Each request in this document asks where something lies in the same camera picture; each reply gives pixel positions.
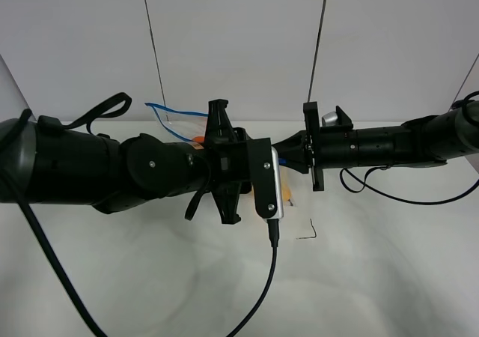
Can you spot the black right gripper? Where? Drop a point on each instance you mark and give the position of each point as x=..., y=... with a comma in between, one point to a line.
x=309, y=148

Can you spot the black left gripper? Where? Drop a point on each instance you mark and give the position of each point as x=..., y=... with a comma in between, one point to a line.
x=236, y=161

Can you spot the clear zip bag blue zipper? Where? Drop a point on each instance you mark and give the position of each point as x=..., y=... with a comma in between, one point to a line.
x=184, y=125

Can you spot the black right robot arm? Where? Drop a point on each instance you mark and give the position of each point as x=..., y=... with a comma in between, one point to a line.
x=420, y=143

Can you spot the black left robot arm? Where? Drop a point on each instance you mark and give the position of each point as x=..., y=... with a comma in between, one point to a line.
x=53, y=163

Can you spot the yellow pear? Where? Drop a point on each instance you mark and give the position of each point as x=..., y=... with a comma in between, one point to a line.
x=287, y=195

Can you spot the orange fruit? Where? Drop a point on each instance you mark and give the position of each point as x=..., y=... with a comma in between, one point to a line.
x=198, y=139

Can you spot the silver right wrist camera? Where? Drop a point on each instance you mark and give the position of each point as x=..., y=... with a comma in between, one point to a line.
x=330, y=119

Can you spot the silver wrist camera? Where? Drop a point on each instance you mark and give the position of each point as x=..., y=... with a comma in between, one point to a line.
x=330, y=119
x=267, y=188

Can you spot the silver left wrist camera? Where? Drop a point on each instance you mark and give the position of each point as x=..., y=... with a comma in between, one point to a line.
x=267, y=188

